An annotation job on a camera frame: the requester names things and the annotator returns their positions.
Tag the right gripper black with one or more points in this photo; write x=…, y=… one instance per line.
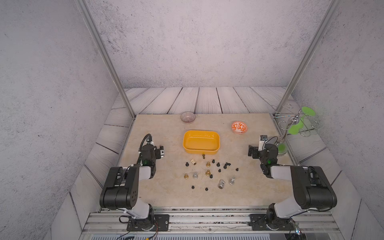
x=256, y=151

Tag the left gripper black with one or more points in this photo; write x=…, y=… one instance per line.
x=158, y=154

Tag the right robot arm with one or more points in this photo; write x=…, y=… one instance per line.
x=311, y=189

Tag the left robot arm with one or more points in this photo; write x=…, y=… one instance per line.
x=121, y=188

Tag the silver rook chess piece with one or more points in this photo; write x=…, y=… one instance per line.
x=221, y=184

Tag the yellow plastic storage box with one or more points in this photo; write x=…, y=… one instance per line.
x=201, y=142

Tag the gold chess piece centre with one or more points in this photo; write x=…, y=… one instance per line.
x=208, y=173

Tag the orange patterned bowl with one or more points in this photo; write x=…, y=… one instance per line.
x=239, y=127

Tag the black knight lying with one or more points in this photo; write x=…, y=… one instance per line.
x=226, y=165

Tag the striped glass bowl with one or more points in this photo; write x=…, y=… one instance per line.
x=188, y=117

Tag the metal cup tree stand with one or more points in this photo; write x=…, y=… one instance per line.
x=293, y=120

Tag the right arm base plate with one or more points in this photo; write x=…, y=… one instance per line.
x=260, y=222

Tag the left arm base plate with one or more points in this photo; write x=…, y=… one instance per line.
x=152, y=223

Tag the right aluminium frame post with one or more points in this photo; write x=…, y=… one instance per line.
x=321, y=30

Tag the aluminium frame post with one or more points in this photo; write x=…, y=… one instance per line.
x=84, y=10
x=321, y=30

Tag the left aluminium frame post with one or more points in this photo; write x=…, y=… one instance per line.
x=84, y=10

